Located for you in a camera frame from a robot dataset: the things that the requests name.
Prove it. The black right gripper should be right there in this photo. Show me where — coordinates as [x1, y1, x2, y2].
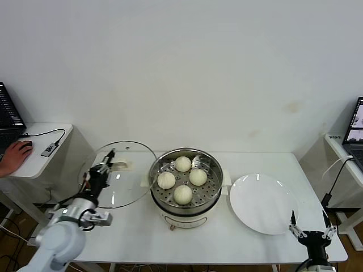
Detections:
[288, 209, 338, 260]

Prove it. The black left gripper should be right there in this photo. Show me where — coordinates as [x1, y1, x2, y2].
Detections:
[87, 148, 116, 198]

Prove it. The glass lid with cream handle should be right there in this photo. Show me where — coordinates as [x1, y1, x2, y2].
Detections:
[78, 141, 158, 209]

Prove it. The white steamed baozi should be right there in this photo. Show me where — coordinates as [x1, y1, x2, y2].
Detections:
[174, 156, 191, 172]
[157, 172, 176, 190]
[173, 185, 193, 205]
[188, 169, 208, 187]

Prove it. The stainless steel steamer basket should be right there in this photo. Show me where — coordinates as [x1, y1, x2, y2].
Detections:
[147, 146, 223, 215]

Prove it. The person's bare hand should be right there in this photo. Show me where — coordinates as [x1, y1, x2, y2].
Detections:
[2, 141, 33, 177]

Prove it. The white round plate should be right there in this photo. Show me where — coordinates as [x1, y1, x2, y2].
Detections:
[229, 173, 299, 235]

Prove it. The small silver USB device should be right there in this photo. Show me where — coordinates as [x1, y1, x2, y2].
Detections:
[40, 143, 56, 158]

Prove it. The white side table with label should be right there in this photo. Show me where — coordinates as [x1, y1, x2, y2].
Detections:
[299, 131, 363, 252]

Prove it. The cream electric cooker pot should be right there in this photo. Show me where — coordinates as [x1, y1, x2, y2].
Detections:
[140, 168, 231, 232]

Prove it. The black laptop with dark screen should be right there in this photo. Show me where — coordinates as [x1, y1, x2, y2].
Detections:
[0, 82, 27, 155]

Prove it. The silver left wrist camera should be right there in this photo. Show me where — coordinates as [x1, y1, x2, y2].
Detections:
[81, 211, 113, 227]

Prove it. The white laptop cable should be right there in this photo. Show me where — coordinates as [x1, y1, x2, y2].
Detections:
[322, 155, 354, 179]

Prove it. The black USB cable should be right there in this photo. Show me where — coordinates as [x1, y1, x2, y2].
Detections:
[18, 129, 66, 148]

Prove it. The grey laptop showing camera views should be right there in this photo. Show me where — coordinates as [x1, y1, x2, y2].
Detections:
[341, 96, 363, 173]

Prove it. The white floor cable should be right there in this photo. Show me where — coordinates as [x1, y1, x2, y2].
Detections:
[0, 225, 32, 245]

